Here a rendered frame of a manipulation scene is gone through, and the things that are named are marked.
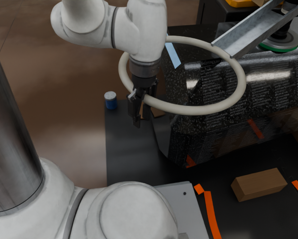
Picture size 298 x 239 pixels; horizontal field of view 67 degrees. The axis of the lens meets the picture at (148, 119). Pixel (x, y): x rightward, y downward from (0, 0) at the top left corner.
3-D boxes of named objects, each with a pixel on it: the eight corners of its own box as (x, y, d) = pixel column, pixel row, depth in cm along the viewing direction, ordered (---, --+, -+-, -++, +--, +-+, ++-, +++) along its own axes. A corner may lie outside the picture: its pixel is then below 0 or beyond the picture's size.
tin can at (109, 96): (105, 109, 200) (103, 99, 190) (107, 101, 206) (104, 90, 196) (117, 109, 200) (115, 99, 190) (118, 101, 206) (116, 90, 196)
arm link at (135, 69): (167, 53, 64) (165, 71, 68) (143, 41, 68) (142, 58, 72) (147, 67, 59) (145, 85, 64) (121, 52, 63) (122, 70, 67)
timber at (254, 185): (239, 202, 147) (244, 195, 138) (230, 185, 155) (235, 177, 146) (279, 191, 152) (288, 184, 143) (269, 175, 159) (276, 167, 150)
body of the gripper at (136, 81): (144, 82, 64) (142, 105, 71) (162, 69, 68) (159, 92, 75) (125, 70, 67) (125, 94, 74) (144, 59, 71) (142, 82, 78)
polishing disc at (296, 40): (277, 23, 127) (278, 22, 126) (308, 43, 114) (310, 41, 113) (247, 32, 121) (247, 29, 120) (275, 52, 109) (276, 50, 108)
